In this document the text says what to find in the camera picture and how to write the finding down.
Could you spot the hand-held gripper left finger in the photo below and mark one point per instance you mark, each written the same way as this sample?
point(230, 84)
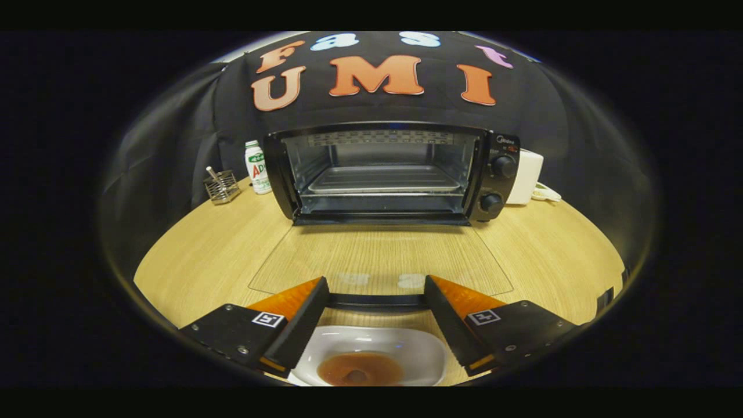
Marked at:
point(302, 330)

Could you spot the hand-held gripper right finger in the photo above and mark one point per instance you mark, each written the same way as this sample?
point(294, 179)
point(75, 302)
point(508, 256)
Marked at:
point(453, 330)

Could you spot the round brown bread bun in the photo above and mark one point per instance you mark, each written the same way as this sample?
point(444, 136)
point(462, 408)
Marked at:
point(360, 368)

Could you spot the black toaster oven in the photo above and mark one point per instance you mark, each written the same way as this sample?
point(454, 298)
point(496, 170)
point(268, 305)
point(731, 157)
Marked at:
point(499, 191)

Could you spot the white bread toaster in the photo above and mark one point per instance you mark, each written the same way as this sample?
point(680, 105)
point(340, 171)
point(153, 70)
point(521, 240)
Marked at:
point(525, 174)

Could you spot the white square plate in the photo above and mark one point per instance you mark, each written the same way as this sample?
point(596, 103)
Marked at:
point(418, 348)

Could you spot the small dark block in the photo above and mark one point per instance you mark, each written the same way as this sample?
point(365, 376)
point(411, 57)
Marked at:
point(605, 301)

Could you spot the white drink bottle green label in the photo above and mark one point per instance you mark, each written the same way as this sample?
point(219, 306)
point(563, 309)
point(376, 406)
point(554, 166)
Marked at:
point(258, 171)

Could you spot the small white dish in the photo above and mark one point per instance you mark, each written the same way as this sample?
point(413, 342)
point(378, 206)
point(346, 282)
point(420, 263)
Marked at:
point(547, 193)

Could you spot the small white stick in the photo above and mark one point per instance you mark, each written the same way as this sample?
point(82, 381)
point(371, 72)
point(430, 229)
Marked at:
point(212, 173)

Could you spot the black backdrop cloth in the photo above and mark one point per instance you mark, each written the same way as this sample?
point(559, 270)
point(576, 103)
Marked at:
point(406, 110)

